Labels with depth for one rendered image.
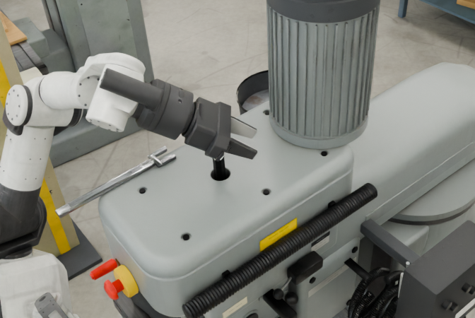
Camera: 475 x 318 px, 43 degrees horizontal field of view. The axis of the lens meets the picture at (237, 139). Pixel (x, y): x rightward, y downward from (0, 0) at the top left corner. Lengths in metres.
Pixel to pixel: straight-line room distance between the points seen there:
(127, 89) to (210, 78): 3.77
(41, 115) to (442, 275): 0.81
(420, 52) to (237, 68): 1.46
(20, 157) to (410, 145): 0.84
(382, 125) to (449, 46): 3.75
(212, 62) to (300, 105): 3.80
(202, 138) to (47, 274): 0.53
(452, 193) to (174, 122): 0.83
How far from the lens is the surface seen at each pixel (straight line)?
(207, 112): 1.05
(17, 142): 1.27
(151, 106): 0.98
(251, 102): 3.60
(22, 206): 1.34
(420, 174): 1.48
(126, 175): 1.15
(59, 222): 3.44
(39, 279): 1.38
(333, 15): 1.01
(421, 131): 1.45
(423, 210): 1.55
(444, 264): 1.23
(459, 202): 1.59
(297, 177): 1.12
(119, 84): 0.96
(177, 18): 5.59
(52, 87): 1.15
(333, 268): 1.41
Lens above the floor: 2.67
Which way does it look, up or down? 40 degrees down
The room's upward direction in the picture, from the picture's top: 4 degrees counter-clockwise
